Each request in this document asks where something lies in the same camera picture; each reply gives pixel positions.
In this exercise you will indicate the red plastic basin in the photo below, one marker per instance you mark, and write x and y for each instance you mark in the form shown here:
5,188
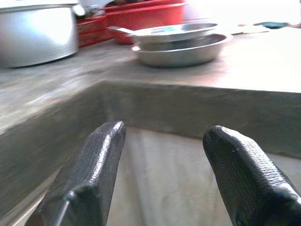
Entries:
145,16

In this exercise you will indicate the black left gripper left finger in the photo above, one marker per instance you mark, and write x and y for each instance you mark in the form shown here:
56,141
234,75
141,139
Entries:
94,169

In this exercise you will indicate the deep steel dish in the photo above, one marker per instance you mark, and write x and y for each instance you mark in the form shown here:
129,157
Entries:
178,53

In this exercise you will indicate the dark green sponge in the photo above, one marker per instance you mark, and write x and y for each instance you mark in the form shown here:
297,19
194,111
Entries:
275,24

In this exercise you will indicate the large silver pot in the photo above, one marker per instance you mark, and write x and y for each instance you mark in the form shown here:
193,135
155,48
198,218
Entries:
35,35

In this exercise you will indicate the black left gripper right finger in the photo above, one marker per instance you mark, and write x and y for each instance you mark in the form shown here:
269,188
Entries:
247,179

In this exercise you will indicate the red plastic crate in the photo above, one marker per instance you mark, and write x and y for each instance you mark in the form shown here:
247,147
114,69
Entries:
90,31

